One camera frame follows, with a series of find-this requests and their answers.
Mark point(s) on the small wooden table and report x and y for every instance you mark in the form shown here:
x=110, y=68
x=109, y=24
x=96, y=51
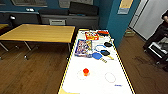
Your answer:
x=2, y=26

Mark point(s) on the black wheeled cart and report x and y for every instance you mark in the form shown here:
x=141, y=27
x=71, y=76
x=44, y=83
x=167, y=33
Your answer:
x=156, y=50

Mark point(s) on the yellow poster on pillar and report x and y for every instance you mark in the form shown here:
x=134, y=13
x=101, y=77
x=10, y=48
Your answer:
x=125, y=4

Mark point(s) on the red orange game box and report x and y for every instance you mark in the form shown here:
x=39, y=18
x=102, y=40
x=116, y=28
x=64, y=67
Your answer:
x=91, y=35

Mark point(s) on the cardboard box on floor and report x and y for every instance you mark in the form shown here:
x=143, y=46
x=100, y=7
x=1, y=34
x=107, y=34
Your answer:
x=130, y=32

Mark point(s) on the white wall outlet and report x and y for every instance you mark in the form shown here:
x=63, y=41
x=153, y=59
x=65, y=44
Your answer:
x=30, y=9

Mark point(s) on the person in black shirt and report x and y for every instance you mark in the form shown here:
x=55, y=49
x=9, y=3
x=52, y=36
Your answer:
x=159, y=35

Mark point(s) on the black sofa cushion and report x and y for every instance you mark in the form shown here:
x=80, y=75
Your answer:
x=83, y=9

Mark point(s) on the white air hockey table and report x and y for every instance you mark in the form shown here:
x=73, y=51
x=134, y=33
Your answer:
x=93, y=66

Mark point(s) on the large wooden table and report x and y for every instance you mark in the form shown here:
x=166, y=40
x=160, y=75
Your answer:
x=40, y=33

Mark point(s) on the purple colourful board game box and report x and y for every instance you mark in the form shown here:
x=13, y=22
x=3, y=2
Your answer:
x=83, y=47

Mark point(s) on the flat red object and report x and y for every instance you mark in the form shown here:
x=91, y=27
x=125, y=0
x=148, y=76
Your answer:
x=103, y=32

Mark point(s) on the black round paddle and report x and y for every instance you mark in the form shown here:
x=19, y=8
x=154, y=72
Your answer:
x=107, y=44

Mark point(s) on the glass wall window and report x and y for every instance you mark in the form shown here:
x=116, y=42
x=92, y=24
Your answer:
x=30, y=2
x=65, y=3

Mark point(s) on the dark grey sofa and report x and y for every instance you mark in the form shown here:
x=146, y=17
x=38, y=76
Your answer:
x=30, y=16
x=80, y=20

